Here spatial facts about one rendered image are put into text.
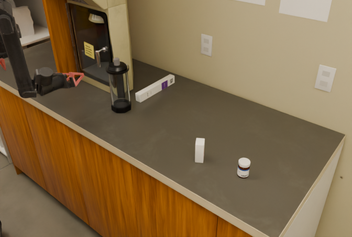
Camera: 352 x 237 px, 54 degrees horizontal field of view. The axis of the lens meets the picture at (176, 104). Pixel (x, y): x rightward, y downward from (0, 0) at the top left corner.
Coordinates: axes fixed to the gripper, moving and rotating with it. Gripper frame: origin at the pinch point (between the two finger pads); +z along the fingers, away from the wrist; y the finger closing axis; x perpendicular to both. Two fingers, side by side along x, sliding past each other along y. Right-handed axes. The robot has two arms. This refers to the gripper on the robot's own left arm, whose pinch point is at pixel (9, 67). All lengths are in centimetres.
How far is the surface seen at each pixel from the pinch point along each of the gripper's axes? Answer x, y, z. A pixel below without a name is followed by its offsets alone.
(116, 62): -56, 25, -9
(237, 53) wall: -91, 75, -4
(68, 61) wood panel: -8.5, 29.2, 5.7
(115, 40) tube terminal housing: -46, 34, -14
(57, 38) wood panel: -8.6, 26.0, -9.5
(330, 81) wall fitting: -137, 74, -3
